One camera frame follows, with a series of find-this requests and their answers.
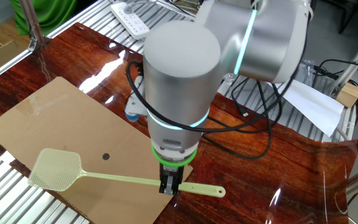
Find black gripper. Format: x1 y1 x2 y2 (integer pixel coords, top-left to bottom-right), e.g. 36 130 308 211
159 164 185 196

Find pale green plastic flyswatter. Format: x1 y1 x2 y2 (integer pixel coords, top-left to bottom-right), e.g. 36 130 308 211
27 147 226 198

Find glossy red woodgrain mat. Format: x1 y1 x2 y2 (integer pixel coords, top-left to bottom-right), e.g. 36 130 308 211
0 22 358 224

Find brown cardboard sheet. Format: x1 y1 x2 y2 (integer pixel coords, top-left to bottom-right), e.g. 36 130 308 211
0 76 194 224

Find white power strip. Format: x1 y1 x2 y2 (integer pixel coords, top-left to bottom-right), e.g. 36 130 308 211
110 2 151 40

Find white paper sheet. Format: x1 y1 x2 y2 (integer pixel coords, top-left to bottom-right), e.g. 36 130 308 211
280 79 345 138

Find clear plastic bag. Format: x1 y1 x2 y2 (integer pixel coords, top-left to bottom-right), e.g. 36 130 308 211
303 60 316 78

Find wooden block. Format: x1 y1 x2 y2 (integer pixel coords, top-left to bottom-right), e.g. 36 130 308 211
336 82 358 109

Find green cloth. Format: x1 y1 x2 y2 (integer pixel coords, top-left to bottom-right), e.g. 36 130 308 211
9 0 79 37

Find green flange ring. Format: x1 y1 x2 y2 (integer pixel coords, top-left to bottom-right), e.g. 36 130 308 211
150 143 198 169

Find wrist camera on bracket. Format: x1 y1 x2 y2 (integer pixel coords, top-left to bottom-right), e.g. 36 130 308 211
124 60 150 123

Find thin black cable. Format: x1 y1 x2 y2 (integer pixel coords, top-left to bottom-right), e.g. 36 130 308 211
201 79 284 160

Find black usb cable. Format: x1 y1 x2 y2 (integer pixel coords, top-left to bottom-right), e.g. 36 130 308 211
230 77 250 118

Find black chair leg frame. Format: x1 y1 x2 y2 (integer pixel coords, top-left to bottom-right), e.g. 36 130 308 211
314 0 358 34

